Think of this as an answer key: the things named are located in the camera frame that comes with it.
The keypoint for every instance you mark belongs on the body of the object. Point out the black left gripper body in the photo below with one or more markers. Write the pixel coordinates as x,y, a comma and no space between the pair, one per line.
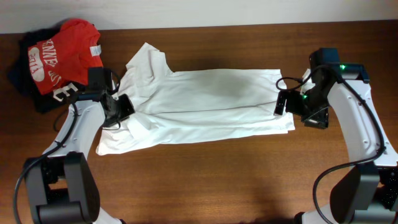
117,109

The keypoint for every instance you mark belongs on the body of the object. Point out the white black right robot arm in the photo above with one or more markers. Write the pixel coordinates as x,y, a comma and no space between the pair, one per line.
364,190

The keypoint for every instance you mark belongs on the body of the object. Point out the black folded t-shirt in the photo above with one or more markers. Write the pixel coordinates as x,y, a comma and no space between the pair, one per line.
20,77

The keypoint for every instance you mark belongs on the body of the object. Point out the white t-shirt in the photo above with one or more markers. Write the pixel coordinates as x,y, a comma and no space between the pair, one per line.
193,106

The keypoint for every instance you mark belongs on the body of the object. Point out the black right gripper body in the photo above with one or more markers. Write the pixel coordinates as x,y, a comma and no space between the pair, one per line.
290,104

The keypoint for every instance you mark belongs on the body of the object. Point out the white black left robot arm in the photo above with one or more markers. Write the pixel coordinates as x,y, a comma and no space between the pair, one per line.
60,186

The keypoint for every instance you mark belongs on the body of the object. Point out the red folded t-shirt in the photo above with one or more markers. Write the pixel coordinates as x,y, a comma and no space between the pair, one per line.
65,57

